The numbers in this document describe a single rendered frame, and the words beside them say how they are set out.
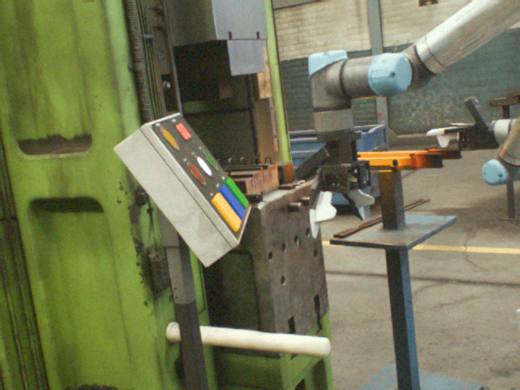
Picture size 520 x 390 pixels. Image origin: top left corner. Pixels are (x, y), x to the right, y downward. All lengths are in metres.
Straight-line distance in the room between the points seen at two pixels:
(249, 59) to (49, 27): 0.54
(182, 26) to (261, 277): 0.72
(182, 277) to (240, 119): 0.92
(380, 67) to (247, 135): 1.07
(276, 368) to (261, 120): 0.82
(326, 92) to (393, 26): 8.46
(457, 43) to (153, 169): 0.60
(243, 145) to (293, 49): 8.23
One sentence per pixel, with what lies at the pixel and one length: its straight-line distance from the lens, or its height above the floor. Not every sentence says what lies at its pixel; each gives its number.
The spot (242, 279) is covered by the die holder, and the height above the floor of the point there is 0.69.
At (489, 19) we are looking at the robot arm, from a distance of 1.24.
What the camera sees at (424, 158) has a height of 0.94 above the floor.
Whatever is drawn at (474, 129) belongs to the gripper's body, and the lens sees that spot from 2.16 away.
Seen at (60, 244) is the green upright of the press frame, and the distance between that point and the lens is 1.93.
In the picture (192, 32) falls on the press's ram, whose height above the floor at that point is 1.39.
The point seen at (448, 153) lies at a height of 0.93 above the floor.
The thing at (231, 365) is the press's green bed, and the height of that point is 0.43.
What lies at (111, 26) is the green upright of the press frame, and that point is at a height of 1.42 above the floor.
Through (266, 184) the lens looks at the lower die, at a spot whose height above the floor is 0.94.
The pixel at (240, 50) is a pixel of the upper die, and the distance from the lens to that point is 1.85.
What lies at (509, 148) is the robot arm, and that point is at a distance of 1.97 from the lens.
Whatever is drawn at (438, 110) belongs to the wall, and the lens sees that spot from 9.53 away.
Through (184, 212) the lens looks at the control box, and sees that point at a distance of 1.21.
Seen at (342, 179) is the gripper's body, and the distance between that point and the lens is 1.26.
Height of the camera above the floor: 1.26
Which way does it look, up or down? 10 degrees down
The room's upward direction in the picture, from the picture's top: 7 degrees counter-clockwise
